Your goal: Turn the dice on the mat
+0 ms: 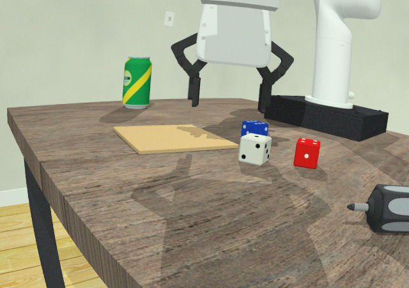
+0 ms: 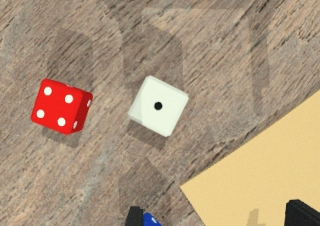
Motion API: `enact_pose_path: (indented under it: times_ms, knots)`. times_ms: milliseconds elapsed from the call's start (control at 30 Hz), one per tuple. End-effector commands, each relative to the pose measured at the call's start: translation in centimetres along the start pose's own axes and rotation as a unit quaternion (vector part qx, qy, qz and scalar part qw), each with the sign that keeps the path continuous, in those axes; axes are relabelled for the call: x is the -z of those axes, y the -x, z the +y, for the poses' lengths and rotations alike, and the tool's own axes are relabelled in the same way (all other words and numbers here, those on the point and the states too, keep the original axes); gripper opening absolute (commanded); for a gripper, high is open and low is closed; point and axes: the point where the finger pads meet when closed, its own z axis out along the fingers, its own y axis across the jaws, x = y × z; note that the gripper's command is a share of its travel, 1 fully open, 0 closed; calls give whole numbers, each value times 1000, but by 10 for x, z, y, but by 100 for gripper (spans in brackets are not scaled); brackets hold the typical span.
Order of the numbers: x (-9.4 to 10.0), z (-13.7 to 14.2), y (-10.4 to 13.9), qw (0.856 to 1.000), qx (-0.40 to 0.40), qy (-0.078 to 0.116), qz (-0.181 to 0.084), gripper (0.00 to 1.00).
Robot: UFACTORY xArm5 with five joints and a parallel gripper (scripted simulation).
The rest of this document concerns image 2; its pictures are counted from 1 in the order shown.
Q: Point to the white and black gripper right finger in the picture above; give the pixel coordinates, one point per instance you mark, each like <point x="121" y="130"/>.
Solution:
<point x="298" y="213"/>

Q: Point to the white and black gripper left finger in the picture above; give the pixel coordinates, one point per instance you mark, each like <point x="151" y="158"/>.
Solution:
<point x="135" y="217"/>

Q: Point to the blue die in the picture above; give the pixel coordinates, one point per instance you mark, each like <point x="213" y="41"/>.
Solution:
<point x="149" y="220"/>

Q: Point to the red die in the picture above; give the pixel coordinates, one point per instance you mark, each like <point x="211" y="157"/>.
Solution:
<point x="61" y="107"/>

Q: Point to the beige square mat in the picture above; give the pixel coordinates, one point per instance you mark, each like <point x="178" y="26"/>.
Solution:
<point x="251" y="185"/>

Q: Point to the white die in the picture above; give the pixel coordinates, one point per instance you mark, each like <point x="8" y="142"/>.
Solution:
<point x="158" y="105"/>

